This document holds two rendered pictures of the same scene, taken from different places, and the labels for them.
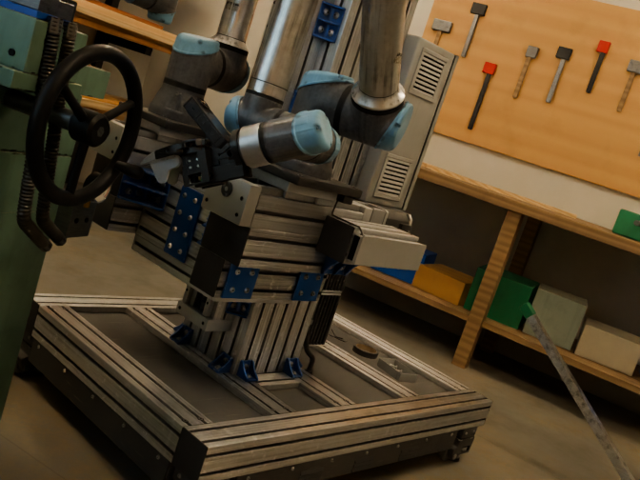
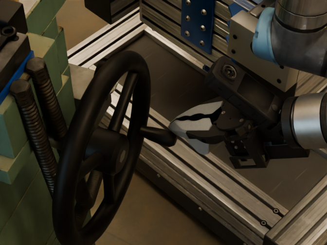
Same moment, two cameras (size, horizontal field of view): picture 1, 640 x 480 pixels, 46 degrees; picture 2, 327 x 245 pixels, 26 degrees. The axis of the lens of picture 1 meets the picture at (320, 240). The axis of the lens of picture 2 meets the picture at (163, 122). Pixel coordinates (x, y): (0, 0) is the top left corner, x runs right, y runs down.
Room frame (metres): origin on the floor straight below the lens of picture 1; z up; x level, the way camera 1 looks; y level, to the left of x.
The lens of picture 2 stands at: (0.71, 0.31, 1.60)
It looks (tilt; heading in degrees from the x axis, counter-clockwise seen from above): 50 degrees down; 5
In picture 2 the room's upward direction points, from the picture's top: straight up
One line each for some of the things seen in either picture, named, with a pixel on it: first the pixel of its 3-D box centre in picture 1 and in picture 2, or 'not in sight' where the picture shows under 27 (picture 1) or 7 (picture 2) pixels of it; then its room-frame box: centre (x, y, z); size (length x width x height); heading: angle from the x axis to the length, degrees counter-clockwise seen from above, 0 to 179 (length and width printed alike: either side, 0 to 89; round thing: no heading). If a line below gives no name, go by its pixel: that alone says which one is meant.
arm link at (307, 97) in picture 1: (324, 101); not in sight; (1.75, 0.09, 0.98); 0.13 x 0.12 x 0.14; 72
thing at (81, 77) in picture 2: (60, 210); (75, 94); (1.62, 0.56, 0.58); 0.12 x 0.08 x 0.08; 73
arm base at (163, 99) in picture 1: (180, 101); not in sight; (2.07, 0.48, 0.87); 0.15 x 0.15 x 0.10
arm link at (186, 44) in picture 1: (194, 59); not in sight; (2.07, 0.47, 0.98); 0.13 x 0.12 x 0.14; 154
